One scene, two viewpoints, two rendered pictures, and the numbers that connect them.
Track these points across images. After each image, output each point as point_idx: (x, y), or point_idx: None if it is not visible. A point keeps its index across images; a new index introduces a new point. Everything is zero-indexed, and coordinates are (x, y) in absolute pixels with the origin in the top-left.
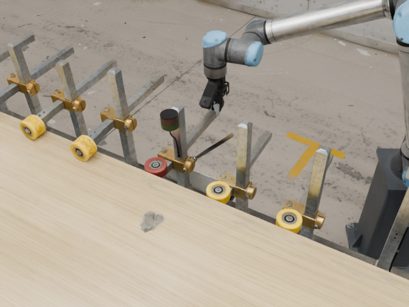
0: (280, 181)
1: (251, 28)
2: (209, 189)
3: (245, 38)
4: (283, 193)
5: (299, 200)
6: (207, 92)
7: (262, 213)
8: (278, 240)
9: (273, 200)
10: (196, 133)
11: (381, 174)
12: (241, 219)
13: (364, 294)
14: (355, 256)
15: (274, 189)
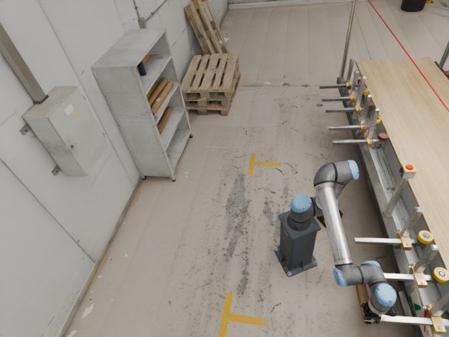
0: (273, 328)
1: (355, 273)
2: (446, 277)
3: (371, 271)
4: (283, 322)
5: (284, 309)
6: (388, 310)
7: (399, 270)
8: (441, 236)
9: (292, 327)
10: (403, 316)
11: (304, 237)
12: (446, 255)
13: (433, 202)
14: (388, 225)
15: (283, 330)
